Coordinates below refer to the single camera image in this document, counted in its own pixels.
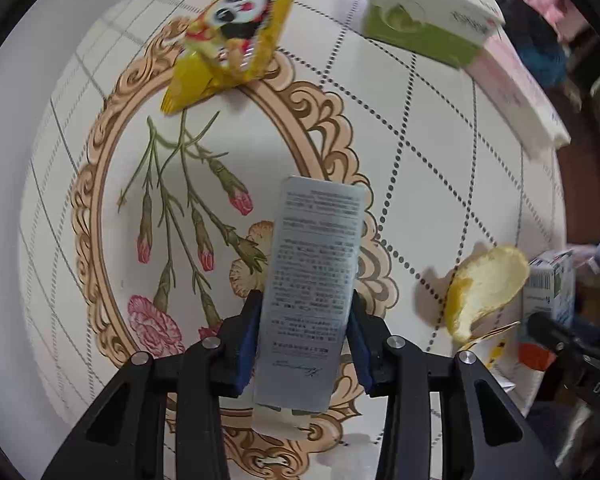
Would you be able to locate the floral printed tablecloth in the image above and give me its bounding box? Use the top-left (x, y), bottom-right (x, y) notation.
top-left (17, 0), bottom-right (568, 480)

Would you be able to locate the pink and white box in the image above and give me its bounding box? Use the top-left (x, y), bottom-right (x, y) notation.
top-left (460, 30), bottom-right (572, 150)

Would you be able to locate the small white carton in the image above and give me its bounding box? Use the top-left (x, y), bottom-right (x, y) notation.
top-left (522, 252), bottom-right (577, 332)

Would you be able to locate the green and white box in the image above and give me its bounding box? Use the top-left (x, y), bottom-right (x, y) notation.
top-left (362, 0), bottom-right (506, 69)

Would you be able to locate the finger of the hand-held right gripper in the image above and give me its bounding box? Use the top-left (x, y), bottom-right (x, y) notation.
top-left (526, 312), bottom-right (597, 364)

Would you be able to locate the orange and white wrapper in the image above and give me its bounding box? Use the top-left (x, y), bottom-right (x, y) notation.
top-left (517, 341), bottom-right (557, 372)

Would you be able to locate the yellow fruit peel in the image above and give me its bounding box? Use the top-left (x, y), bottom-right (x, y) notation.
top-left (444, 245), bottom-right (531, 345)

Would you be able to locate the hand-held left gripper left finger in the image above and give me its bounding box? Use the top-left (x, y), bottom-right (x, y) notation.
top-left (42, 289), bottom-right (264, 480)

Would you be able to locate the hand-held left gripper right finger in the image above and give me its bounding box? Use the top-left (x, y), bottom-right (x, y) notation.
top-left (347, 294), bottom-right (563, 480)

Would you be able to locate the yellow panda snack packet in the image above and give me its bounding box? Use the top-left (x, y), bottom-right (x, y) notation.
top-left (161, 0), bottom-right (300, 116)

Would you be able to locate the dark blue cloth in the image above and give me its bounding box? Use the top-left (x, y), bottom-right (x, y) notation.
top-left (505, 0), bottom-right (568, 91)

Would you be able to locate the white and yellow paper wrapper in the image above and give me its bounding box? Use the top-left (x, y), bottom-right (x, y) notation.
top-left (461, 322), bottom-right (522, 397)

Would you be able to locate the silver printed carton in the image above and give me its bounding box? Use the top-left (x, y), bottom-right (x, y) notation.
top-left (252, 176), bottom-right (369, 414)

